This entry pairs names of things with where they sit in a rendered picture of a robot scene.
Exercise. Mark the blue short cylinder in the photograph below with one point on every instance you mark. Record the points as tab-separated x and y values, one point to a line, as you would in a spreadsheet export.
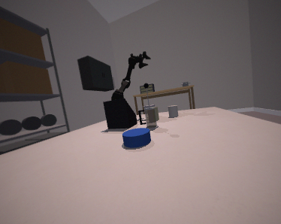
136	137

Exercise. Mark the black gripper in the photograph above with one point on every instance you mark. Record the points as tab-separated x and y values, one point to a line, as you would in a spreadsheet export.
140	59

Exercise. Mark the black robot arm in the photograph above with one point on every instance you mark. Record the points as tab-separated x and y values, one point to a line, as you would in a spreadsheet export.
118	94

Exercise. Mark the grey cylinder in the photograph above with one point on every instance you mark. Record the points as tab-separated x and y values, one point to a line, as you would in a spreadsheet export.
173	111

